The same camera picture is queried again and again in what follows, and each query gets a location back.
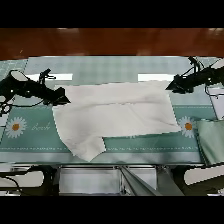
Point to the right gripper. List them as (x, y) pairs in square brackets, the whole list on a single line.
[(182, 84)]

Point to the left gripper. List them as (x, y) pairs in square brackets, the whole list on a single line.
[(50, 94)]

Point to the white garment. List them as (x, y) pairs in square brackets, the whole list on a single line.
[(116, 113)]

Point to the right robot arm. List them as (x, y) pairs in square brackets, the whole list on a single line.
[(213, 75)]

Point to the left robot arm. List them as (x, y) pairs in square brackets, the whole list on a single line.
[(20, 83)]

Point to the pale green garment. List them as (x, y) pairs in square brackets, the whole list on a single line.
[(213, 143)]

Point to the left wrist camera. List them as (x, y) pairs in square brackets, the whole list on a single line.
[(45, 76)]

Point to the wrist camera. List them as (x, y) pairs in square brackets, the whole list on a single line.
[(45, 76), (195, 64)]

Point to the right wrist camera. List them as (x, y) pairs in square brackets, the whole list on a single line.
[(195, 64)]

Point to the silver frame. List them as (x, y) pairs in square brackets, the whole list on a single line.
[(100, 180)]

